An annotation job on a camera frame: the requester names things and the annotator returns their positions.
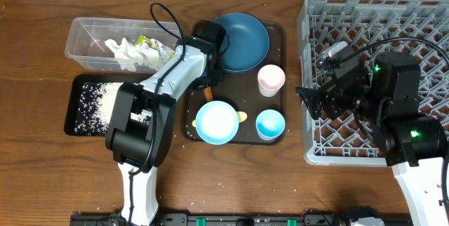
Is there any pink cup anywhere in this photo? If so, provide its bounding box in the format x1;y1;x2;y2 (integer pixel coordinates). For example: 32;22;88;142
257;65;286;97

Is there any green snack wrapper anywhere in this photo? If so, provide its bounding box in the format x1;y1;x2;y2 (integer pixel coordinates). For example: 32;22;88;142
135;35;175;59

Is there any orange carrot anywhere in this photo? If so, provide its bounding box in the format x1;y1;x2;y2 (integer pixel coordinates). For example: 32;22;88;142
203;87;213;102

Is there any white tissue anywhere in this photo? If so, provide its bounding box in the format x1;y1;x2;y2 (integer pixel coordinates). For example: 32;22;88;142
105;38;170;72

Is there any light blue rice bowl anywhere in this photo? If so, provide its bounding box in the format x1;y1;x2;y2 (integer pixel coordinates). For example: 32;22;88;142
195;100;239;145

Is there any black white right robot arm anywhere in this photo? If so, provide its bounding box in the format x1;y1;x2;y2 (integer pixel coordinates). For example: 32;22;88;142
296;47;448;225

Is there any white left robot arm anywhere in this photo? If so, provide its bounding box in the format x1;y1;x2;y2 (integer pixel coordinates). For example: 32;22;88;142
105;20;230;225

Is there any grey dishwasher rack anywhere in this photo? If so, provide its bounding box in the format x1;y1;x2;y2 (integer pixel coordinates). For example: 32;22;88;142
297;0;448;167

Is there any black waste tray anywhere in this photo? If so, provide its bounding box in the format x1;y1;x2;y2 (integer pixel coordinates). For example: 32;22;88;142
64;73;150;135

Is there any dark blue plate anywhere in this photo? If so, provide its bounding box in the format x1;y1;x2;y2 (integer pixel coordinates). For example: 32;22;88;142
215;13;270;73

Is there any small blue cup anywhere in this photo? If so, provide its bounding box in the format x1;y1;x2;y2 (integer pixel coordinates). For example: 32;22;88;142
255;109;286;141

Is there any dark brown serving tray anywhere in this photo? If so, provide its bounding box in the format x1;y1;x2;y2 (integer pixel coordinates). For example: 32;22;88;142
182;20;287;146

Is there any yellow plastic spoon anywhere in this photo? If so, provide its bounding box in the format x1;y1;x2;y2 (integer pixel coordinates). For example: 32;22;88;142
192;111;248;127

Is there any clear plastic bin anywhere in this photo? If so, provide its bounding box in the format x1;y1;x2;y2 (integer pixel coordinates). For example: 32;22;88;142
65;18;180;74

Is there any spilled white rice pile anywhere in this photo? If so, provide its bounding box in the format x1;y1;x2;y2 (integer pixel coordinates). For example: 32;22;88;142
75;81;152;136

